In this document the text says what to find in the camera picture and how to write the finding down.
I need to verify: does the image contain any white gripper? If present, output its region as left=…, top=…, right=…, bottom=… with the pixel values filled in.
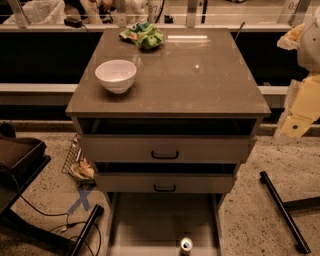
left=275, top=74, right=320, bottom=138

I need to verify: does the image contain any silver blue redbull can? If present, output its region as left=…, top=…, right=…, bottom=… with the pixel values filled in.
left=180, top=237, right=193, bottom=256

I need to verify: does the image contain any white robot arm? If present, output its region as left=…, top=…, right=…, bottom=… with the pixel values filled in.
left=275, top=7, right=320, bottom=138

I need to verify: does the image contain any brown drawer cabinet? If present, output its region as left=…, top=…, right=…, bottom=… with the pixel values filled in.
left=66, top=28, right=270, bottom=182

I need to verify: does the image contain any open bottom drawer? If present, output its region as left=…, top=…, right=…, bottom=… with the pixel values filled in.
left=106, top=193, right=224, bottom=256

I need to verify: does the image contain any black stand leg right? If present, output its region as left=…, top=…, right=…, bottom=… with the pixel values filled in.
left=260, top=171, right=320, bottom=254

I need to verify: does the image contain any black stand leg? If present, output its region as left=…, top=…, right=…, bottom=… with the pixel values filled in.
left=69, top=204, right=104, bottom=256
left=260, top=171, right=320, bottom=254

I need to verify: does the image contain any crumpled green chip bag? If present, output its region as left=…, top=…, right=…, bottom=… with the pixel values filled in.
left=119, top=22, right=164, bottom=50

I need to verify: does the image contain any white ceramic bowl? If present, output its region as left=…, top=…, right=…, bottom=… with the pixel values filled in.
left=95, top=60, right=137, bottom=94

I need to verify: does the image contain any person in background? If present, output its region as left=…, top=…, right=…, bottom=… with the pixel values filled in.
left=64, top=0, right=115, bottom=25

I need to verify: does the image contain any black stand leg left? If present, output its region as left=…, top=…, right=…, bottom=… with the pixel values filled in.
left=69, top=204, right=104, bottom=256

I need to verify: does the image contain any blue tape cross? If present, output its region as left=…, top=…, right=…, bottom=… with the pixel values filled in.
left=68, top=184, right=96, bottom=214

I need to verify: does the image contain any black power adapter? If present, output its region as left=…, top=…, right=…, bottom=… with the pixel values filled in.
left=64, top=17, right=82, bottom=28

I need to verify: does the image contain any metal railing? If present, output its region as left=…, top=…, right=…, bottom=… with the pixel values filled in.
left=0, top=0, right=320, bottom=27

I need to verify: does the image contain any middle drawer with black handle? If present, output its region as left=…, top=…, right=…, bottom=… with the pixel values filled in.
left=95, top=173, right=235, bottom=193

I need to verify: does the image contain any drawer with black handle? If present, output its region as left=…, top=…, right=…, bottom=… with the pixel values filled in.
left=78, top=135, right=256, bottom=163
left=95, top=173, right=235, bottom=193

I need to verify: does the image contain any top drawer with black handle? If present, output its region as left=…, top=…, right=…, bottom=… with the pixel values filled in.
left=78, top=135, right=256, bottom=163

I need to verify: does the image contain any wire basket with items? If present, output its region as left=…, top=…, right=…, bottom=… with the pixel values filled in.
left=62, top=136, right=95, bottom=185

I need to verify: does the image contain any black cable on floor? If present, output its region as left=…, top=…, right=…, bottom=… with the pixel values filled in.
left=9, top=173, right=102, bottom=256

